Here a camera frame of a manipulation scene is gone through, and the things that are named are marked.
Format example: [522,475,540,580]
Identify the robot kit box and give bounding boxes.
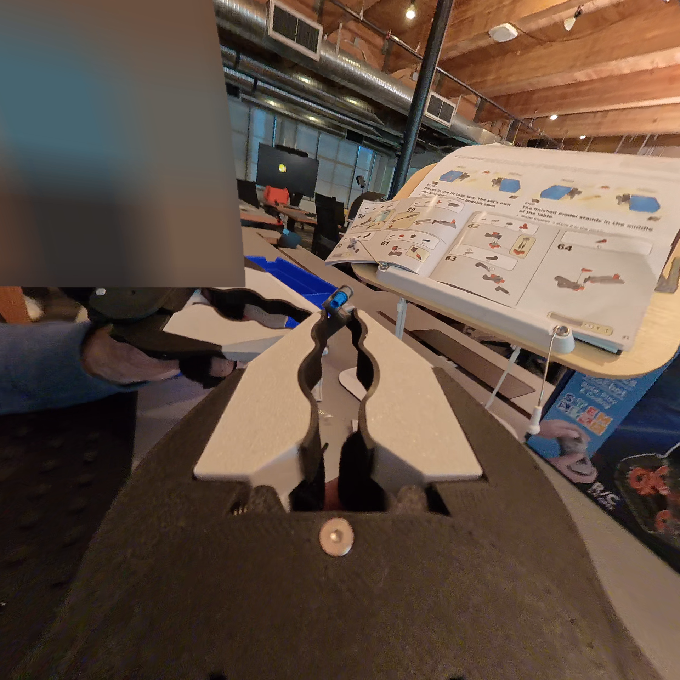
[526,356,680,574]

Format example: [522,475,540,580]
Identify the person's left forearm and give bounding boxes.
[0,322,107,415]

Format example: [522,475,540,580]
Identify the instruction booklet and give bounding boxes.
[328,144,680,351]

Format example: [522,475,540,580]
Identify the silver ventilation duct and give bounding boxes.
[213,0,500,144]

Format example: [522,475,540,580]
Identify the blue plastic bin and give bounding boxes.
[247,255,341,328]

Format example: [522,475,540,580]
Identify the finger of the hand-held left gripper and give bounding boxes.
[200,285,325,322]
[165,308,296,364]

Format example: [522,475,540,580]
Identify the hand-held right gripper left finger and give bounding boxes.
[194,314,326,500]

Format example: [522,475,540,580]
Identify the white book stand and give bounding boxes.
[340,158,680,438]

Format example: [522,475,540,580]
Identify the person's left hand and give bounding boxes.
[83,324,237,385]

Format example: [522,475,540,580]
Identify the black ceiling rail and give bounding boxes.
[388,0,455,197]

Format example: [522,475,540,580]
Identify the black monitor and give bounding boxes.
[256,144,319,197]

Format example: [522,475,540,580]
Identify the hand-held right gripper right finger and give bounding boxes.
[346,311,484,502]

